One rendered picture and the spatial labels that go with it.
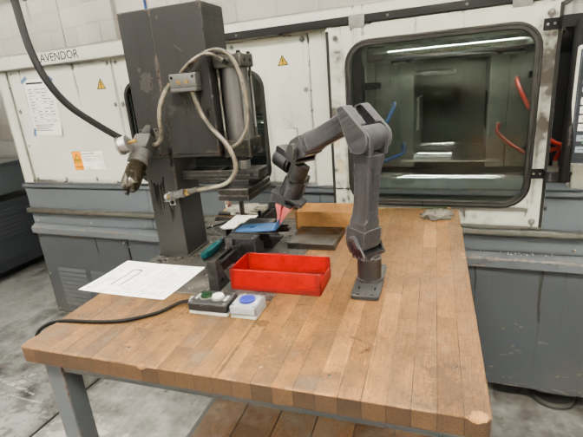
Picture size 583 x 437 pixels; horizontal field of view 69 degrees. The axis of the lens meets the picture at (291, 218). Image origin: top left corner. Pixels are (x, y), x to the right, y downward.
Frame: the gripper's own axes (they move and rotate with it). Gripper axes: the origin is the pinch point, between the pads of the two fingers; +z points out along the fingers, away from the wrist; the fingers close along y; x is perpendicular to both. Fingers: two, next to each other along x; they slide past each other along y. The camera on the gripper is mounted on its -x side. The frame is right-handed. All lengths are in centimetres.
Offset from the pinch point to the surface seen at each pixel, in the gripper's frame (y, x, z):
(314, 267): -16.5, 12.8, 2.3
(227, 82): 27.6, 2.7, -33.5
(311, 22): 28, -58, -56
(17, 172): 268, -156, 139
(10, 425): 85, 8, 151
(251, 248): 3.6, 8.3, 8.4
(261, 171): 10.7, -0.1, -12.5
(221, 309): -2.1, 37.7, 10.1
